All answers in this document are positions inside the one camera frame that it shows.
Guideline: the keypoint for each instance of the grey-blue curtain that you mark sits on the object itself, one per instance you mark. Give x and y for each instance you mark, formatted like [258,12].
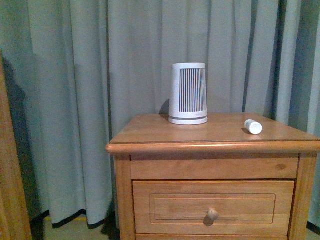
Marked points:
[77,71]

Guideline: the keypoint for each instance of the white ribbed air purifier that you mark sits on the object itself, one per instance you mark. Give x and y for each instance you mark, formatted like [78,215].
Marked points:
[188,97]

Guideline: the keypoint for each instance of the white medicine bottle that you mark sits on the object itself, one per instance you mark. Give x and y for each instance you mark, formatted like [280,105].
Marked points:
[253,126]

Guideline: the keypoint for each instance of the wooden nightstand frame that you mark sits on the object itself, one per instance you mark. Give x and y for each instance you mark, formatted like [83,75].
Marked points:
[150,148]

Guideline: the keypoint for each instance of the wooden bed frame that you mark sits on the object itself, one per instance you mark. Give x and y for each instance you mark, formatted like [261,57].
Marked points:
[14,218]

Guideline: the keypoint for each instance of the wooden drawer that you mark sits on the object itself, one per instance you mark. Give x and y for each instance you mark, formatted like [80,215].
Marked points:
[206,237]
[254,208]

